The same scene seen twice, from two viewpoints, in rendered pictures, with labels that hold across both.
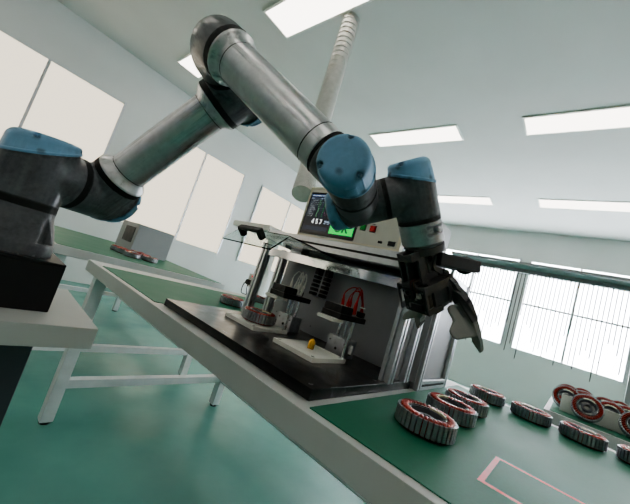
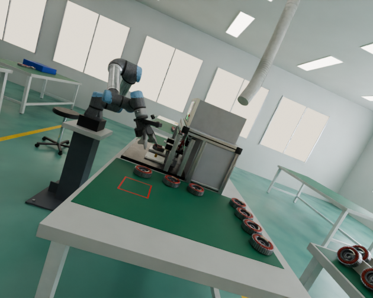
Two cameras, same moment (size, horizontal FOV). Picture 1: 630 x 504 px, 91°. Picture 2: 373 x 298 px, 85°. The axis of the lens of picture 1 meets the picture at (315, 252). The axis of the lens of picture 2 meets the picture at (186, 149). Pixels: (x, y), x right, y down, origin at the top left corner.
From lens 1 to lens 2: 1.27 m
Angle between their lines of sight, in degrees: 44
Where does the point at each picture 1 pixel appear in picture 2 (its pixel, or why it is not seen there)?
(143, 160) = not seen: hidden behind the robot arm
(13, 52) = (164, 49)
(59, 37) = (179, 37)
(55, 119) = (176, 74)
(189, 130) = (122, 86)
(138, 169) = not seen: hidden behind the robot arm
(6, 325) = (85, 131)
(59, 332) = (93, 135)
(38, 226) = (96, 113)
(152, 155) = not seen: hidden behind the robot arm
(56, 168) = (99, 99)
